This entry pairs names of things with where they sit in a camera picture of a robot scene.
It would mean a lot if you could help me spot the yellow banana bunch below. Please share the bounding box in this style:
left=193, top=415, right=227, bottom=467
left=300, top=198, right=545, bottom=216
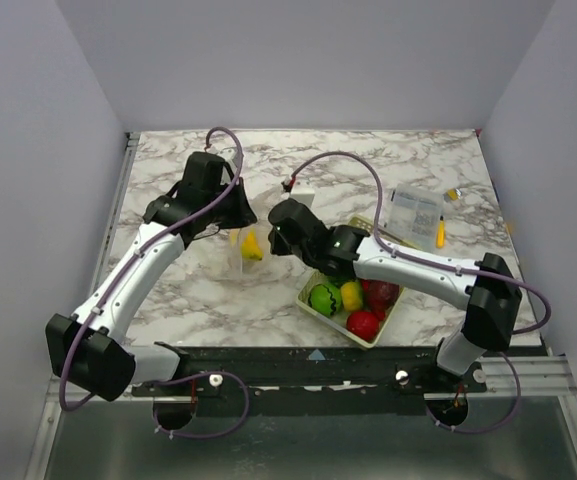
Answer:
left=240, top=230, right=263, bottom=261

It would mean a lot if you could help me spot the clear zip top bag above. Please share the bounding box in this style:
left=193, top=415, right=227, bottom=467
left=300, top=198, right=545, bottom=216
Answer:
left=219, top=197, right=271, bottom=281

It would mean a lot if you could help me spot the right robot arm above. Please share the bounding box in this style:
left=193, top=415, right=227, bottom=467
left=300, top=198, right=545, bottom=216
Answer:
left=268, top=198, right=522, bottom=392

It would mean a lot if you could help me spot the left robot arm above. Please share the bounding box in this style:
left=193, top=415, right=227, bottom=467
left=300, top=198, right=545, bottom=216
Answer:
left=45, top=151, right=257, bottom=401

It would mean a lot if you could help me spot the green watermelon toy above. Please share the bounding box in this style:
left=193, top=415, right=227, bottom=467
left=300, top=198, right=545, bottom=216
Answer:
left=308, top=283, right=343, bottom=318

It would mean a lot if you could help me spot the yellow green mango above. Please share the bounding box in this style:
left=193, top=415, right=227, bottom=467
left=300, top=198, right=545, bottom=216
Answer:
left=339, top=281, right=364, bottom=313

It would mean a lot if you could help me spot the pale green plastic basket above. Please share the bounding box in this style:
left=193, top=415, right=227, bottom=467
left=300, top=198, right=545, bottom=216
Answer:
left=295, top=214, right=409, bottom=350

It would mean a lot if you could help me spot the dark red mango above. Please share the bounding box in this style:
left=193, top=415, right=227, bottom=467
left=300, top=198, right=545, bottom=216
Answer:
left=364, top=280, right=400, bottom=312

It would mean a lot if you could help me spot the red apple toy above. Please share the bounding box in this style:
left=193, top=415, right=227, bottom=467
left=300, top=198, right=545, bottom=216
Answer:
left=346, top=311, right=380, bottom=342

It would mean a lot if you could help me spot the red chili pepper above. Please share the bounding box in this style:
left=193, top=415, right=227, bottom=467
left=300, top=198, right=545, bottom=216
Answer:
left=372, top=308, right=387, bottom=322

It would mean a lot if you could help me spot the small yellow silver clip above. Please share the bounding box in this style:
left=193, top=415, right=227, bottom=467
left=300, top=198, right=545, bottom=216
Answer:
left=444, top=188, right=462, bottom=201

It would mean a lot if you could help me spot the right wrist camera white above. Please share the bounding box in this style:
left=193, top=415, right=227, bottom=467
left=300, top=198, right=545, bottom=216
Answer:
left=281, top=181, right=315, bottom=208

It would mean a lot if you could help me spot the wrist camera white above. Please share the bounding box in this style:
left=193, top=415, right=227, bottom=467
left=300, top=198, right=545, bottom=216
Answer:
left=281, top=181, right=315, bottom=208
left=220, top=148, right=244, bottom=171

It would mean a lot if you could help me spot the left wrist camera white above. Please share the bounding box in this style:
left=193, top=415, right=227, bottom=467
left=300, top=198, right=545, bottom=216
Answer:
left=220, top=148, right=244, bottom=171

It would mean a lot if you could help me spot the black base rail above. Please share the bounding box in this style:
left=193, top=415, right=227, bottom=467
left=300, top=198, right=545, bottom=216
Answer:
left=131, top=347, right=487, bottom=417

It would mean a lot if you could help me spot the yellow handled cutter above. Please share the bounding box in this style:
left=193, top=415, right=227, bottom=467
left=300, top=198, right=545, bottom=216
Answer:
left=436, top=216, right=445, bottom=249

